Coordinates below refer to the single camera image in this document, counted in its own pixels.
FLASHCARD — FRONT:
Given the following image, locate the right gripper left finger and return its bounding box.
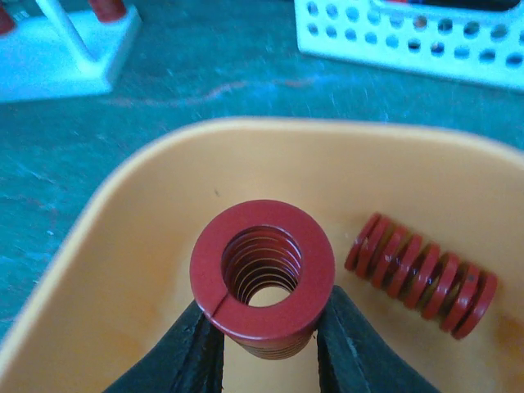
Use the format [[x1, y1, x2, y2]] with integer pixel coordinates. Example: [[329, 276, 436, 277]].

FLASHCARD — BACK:
[[106, 302, 224, 393]]

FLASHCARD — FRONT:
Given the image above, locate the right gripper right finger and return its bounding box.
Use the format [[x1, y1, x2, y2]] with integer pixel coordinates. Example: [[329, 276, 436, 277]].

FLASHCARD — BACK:
[[317, 286, 437, 393]]

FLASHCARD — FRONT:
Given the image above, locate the red cylinder bushing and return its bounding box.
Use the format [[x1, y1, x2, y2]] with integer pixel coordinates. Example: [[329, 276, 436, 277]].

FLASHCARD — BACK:
[[189, 200, 335, 359]]

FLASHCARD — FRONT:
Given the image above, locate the white peg base plate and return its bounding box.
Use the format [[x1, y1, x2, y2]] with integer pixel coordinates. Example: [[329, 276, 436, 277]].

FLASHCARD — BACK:
[[1, 1, 142, 102]]

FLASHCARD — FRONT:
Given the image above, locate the red spring top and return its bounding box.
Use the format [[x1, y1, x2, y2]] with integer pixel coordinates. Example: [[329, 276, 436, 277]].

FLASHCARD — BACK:
[[345, 212, 498, 340]]

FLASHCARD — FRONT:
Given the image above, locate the orange plastic tray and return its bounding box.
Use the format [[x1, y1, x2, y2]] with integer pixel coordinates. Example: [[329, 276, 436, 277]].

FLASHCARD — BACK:
[[1, 118, 523, 392]]

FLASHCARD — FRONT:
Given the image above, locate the white plastic basket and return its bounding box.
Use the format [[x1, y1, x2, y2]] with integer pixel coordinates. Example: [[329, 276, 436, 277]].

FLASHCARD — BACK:
[[294, 1, 523, 91]]

